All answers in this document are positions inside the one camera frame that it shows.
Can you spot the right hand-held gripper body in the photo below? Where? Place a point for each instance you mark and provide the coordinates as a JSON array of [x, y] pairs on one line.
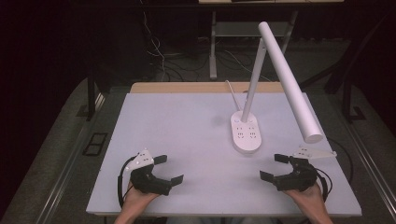
[[299, 180]]

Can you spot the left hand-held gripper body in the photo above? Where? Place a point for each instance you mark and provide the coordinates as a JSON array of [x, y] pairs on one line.
[[146, 182]]

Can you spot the person's left hand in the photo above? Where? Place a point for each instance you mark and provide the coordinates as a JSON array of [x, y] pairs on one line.
[[135, 200]]

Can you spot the person's right hand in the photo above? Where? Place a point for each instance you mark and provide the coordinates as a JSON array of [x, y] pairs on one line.
[[309, 200]]

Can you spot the white desk lamp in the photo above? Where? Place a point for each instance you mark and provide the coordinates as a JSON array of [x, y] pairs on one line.
[[286, 74]]

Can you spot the black metal stand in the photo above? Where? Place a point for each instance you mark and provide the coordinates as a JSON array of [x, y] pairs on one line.
[[347, 93], [91, 96]]

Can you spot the grey metal stand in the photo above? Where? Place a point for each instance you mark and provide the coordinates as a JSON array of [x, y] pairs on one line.
[[213, 46]]

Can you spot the black floor frame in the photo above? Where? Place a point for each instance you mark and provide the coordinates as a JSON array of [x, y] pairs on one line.
[[93, 152]]

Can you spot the metal floor rail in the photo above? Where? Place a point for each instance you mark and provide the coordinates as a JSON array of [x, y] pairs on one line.
[[372, 168], [67, 168]]

